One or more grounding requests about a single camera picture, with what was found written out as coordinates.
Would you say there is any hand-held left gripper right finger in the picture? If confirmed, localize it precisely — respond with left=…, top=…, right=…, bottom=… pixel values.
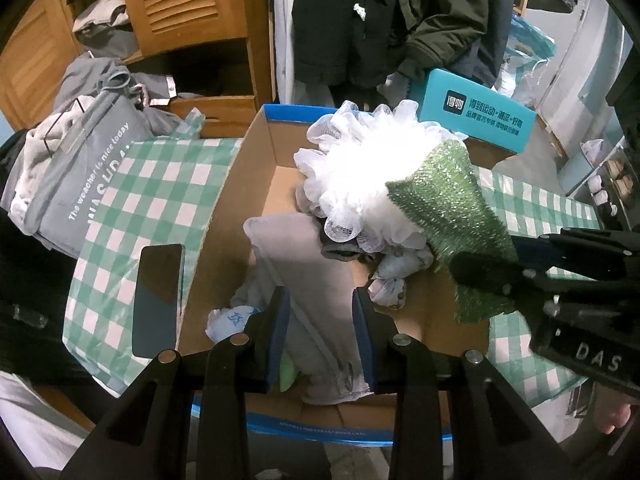
left=352, top=286, right=583, bottom=480

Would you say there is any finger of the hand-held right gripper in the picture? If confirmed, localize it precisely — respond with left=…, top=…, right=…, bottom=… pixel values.
left=515, top=227, right=640, bottom=281
left=450, top=252, right=566, bottom=318

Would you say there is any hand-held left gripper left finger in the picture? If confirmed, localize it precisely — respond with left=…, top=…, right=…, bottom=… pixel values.
left=60, top=286, right=292, bottom=480

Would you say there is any light green cloth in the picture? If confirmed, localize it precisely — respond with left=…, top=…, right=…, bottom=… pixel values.
left=280, top=355, right=299, bottom=392

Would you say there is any white patterned sock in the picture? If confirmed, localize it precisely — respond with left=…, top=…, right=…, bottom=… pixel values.
left=369, top=277, right=406, bottom=307
left=380, top=249, right=433, bottom=281

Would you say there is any grey-purple sock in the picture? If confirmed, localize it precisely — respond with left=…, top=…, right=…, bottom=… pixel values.
left=243, top=212, right=373, bottom=406

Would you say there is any green glitter scouring cloth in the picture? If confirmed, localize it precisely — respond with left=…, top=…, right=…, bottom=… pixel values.
left=386, top=140, right=531, bottom=325

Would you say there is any cardboard box blue rim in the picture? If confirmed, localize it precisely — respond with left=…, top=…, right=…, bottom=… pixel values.
left=177, top=104, right=493, bottom=446

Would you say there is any white mesh bath puff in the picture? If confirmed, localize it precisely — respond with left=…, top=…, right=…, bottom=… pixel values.
left=293, top=100, right=468, bottom=256

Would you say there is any person's right hand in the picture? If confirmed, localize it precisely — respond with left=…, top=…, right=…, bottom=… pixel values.
left=592, top=392, right=633, bottom=436

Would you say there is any white cloth with blue print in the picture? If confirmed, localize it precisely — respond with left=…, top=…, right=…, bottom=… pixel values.
left=207, top=305, right=261, bottom=343

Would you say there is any metal storage rack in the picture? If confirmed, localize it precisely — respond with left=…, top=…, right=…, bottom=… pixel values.
left=557, top=95, right=640, bottom=231

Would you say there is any pink plastic bag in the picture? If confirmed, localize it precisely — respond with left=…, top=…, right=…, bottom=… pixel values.
left=580, top=139, right=606, bottom=166

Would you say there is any plain brown cardboard box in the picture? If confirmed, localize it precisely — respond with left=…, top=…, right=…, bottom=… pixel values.
left=465, top=137, right=516, bottom=168

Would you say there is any black smartphone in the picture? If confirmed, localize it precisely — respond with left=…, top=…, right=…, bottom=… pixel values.
left=132, top=244, right=185, bottom=358

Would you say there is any teal cardboard box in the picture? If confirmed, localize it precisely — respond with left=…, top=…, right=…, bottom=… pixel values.
left=409, top=67, right=537, bottom=155

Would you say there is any green checkered tablecloth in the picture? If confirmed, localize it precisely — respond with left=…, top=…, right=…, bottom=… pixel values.
left=62, top=137, right=601, bottom=411

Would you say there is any teal plastic bag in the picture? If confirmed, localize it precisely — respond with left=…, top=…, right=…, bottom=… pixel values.
left=505, top=15, right=556, bottom=63

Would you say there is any grey printed tote bag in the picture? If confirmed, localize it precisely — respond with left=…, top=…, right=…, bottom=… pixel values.
left=10, top=95, right=151, bottom=261

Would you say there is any dark cloth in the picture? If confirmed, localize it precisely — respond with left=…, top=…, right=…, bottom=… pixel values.
left=0, top=135, right=101, bottom=396

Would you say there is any olive hanging jacket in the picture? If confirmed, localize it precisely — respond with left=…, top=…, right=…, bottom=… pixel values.
left=395, top=0, right=513, bottom=86

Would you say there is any grey hoodie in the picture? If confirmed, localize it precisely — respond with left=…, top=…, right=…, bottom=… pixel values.
left=55, top=57, right=182, bottom=136

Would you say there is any beige cloth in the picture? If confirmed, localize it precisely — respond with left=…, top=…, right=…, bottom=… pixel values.
left=10, top=110, right=86, bottom=221

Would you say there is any white garment cover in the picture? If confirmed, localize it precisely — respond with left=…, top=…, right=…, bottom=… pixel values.
left=275, top=0, right=301, bottom=106

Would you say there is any wooden louvred wardrobe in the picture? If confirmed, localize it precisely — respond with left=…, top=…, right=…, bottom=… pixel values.
left=0, top=0, right=276, bottom=138

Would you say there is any grey clothes pile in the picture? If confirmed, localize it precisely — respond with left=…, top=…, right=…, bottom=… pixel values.
left=72, top=0, right=143, bottom=61

